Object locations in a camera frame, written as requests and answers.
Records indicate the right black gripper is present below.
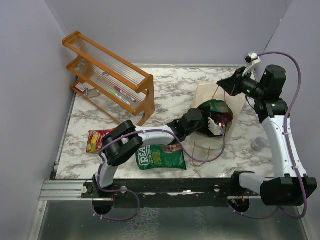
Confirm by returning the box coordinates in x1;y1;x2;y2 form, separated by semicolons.
218;66;266;100

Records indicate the beige paper bag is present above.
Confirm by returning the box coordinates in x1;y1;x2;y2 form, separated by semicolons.
191;81;245;167

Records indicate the green chips bag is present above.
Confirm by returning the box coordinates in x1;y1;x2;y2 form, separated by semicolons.
135;144;187;170

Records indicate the orange red snack bag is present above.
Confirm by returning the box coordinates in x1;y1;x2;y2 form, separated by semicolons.
86;128;114;153

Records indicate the teal snack bag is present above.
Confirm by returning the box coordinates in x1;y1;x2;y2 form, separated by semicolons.
198;99;233;115

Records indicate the purple snack bag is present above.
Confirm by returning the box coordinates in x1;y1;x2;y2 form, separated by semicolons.
215;111;234;125

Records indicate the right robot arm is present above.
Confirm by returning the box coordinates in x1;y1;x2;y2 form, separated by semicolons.
217;65;318;206

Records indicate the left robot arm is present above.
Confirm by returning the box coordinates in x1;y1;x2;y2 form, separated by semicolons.
93;108;226;198

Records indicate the small clear purple cup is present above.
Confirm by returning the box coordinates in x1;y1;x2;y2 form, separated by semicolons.
251;137;268;152

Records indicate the orange wooden shelf rack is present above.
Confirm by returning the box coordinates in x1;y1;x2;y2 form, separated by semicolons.
62;31;155;127

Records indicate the pink marker pen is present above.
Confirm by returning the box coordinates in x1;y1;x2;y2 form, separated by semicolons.
114;86;137;103

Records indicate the green marker pen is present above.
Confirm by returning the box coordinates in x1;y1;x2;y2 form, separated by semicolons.
110;90;132;106

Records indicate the red white small box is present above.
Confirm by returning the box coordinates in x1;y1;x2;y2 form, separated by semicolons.
75;82;88;93

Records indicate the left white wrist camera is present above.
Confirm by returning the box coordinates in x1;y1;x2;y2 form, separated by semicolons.
208;117;227;138

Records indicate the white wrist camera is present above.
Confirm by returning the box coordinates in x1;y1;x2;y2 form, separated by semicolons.
208;117;227;138
242;52;261;77

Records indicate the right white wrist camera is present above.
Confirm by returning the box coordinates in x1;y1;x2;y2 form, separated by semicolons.
242;52;261;77

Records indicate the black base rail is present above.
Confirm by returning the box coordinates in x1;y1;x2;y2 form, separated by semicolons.
49;172;291;210

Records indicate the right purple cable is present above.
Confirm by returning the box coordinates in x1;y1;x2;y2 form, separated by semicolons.
228;51;310;220

